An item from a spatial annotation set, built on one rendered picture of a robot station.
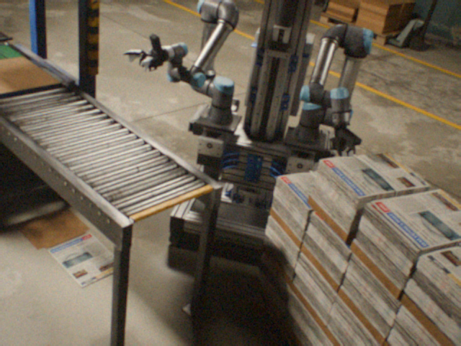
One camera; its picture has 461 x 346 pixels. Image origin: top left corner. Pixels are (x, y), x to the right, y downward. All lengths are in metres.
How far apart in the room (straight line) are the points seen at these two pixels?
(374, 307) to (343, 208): 0.39
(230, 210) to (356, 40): 1.30
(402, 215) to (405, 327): 0.39
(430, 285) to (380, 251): 0.24
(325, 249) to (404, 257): 0.46
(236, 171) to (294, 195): 0.70
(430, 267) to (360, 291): 0.41
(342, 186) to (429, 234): 0.39
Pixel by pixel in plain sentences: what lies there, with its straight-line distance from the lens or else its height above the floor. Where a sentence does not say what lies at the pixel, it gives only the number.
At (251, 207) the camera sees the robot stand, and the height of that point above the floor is 0.23.
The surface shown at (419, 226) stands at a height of 1.07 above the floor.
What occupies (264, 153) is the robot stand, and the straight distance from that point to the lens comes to 2.97.
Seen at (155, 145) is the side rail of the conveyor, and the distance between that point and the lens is 2.68.
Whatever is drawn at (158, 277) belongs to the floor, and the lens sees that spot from 3.09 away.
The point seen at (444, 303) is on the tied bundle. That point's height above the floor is 0.97.
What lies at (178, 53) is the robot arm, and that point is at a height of 1.22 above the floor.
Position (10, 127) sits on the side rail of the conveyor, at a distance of 2.82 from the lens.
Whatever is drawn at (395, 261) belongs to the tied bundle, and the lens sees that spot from 1.99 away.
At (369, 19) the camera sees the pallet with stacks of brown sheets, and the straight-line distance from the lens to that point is 8.49.
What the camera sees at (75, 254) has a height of 0.01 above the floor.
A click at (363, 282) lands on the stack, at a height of 0.76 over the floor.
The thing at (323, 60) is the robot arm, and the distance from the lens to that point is 2.60.
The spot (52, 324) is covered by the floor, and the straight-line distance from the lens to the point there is 2.86.
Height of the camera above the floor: 2.09
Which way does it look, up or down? 31 degrees down
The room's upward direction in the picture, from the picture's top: 10 degrees clockwise
